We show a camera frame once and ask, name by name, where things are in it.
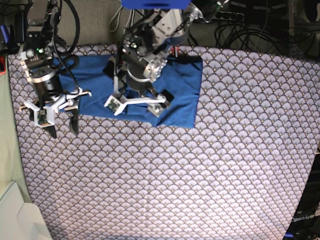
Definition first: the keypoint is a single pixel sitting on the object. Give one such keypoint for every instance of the patterned fan-print tablecloth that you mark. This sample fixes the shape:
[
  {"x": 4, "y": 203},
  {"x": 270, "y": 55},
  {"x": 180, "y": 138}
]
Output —
[{"x": 238, "y": 174}]

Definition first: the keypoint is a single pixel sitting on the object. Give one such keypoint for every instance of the black power strip red switch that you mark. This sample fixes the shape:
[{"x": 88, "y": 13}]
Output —
[{"x": 229, "y": 16}]

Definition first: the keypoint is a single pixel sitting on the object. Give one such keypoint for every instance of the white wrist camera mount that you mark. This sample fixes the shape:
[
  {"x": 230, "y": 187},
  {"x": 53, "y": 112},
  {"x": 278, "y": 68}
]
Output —
[
  {"x": 44, "y": 116},
  {"x": 123, "y": 96}
]

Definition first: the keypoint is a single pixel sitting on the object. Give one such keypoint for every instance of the white plastic bin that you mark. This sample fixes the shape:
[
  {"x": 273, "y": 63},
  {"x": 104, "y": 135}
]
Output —
[{"x": 20, "y": 220}]

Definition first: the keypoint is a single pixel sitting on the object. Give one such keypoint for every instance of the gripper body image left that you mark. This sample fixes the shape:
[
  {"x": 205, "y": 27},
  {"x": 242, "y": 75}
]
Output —
[{"x": 47, "y": 88}]

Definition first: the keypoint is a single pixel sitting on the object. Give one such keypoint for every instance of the red and grey clamp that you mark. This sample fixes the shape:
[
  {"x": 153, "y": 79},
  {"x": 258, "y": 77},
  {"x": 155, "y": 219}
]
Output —
[{"x": 175, "y": 51}]

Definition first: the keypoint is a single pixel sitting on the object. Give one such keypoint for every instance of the blue box overhead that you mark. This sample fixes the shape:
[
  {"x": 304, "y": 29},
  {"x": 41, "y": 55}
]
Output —
[{"x": 155, "y": 4}]

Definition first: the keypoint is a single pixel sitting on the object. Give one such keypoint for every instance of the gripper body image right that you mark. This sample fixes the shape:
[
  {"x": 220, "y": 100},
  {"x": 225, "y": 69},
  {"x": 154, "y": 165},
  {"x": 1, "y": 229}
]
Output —
[{"x": 138, "y": 82}]

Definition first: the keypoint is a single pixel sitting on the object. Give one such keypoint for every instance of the blue T-shirt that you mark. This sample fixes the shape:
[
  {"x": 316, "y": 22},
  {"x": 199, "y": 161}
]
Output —
[{"x": 181, "y": 77}]

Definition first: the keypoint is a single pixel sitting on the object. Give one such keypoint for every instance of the blue-handled clamp left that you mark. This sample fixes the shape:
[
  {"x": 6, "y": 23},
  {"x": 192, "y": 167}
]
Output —
[{"x": 9, "y": 41}]

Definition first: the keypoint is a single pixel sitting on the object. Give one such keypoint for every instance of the black OpenArm base box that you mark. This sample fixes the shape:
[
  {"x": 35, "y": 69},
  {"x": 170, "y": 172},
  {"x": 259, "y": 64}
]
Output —
[{"x": 305, "y": 224}]

